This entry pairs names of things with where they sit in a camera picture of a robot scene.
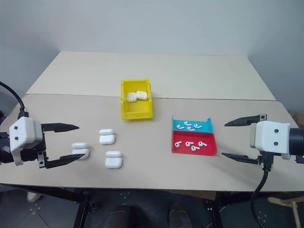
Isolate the yellow plastic bin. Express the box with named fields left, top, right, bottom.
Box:
left=120, top=78, right=154, bottom=121

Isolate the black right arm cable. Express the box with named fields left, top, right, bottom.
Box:
left=250, top=153, right=274, bottom=228

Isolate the red plastic tray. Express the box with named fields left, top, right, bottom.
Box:
left=171, top=130, right=219, bottom=156

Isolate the blue plastic tray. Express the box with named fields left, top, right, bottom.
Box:
left=171, top=114, right=215, bottom=133

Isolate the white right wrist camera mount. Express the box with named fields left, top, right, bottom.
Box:
left=248, top=121, right=291, bottom=161

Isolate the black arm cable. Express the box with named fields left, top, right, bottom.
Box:
left=0, top=81, right=31, bottom=119
left=250, top=153, right=274, bottom=228

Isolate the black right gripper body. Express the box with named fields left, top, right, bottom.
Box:
left=248, top=114, right=284, bottom=167

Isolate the light wooden stool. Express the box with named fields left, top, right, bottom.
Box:
left=266, top=196, right=304, bottom=228

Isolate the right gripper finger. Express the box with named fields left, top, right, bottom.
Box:
left=221, top=152, right=259, bottom=165
left=224, top=114, right=262, bottom=127

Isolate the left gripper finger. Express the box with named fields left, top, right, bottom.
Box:
left=41, top=122, right=80, bottom=133
left=45, top=153, right=86, bottom=170

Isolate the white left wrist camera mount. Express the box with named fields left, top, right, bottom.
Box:
left=9, top=116, right=45, bottom=166

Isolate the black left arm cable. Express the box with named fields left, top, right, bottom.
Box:
left=0, top=81, right=31, bottom=119

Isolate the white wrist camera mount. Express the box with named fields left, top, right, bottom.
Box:
left=9, top=116, right=45, bottom=166
left=248, top=121, right=291, bottom=161

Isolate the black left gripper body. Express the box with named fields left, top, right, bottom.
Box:
left=19, top=131, right=48, bottom=170

